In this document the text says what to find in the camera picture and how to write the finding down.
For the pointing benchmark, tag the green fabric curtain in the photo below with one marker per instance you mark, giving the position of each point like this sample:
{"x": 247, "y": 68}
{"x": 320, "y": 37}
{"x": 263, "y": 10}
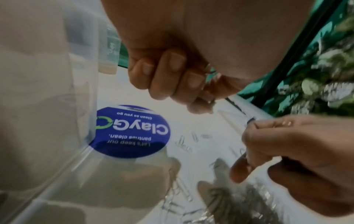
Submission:
{"x": 304, "y": 56}

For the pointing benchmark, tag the blue round card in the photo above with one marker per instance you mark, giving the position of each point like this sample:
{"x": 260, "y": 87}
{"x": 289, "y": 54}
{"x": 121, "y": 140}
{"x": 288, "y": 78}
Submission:
{"x": 132, "y": 140}

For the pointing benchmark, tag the clear plastic box lid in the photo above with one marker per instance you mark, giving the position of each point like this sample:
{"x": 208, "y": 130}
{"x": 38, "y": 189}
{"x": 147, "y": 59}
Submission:
{"x": 237, "y": 118}

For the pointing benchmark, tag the person's left hand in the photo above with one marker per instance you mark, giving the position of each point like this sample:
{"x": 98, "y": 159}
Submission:
{"x": 207, "y": 32}

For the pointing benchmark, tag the clear plastic storage box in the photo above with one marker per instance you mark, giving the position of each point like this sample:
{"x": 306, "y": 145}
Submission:
{"x": 41, "y": 109}

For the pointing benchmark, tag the person's right hand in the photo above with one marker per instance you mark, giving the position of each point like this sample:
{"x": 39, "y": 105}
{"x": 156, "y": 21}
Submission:
{"x": 309, "y": 153}

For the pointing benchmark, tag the leafy green foliage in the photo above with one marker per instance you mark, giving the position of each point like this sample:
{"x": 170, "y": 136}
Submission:
{"x": 329, "y": 72}

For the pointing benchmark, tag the white table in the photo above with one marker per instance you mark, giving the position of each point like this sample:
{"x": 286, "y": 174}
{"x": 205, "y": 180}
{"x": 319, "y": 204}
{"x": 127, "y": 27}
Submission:
{"x": 155, "y": 91}

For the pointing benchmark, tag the pile of silver paper clips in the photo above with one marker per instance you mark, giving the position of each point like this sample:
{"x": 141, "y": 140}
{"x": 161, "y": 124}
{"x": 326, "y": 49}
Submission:
{"x": 218, "y": 196}

